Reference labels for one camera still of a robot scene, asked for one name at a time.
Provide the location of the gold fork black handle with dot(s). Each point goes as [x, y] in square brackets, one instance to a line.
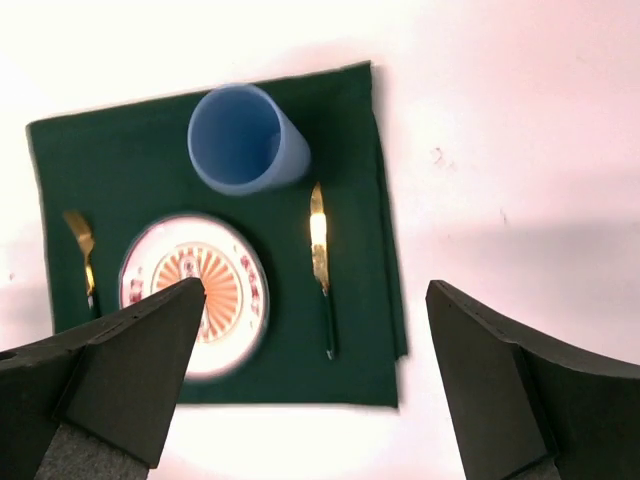
[84, 237]

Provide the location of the round plate orange sunburst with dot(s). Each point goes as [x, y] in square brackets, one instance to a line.
[235, 315]

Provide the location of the gold knife black handle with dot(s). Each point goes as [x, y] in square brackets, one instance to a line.
[320, 264]

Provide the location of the blue plastic cup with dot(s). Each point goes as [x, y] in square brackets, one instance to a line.
[241, 142]

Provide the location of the dark green cloth placemat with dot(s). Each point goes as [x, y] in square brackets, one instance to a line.
[128, 166]

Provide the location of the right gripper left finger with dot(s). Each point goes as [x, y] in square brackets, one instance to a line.
[96, 401]

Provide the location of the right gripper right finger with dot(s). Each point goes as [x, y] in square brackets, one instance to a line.
[525, 405]

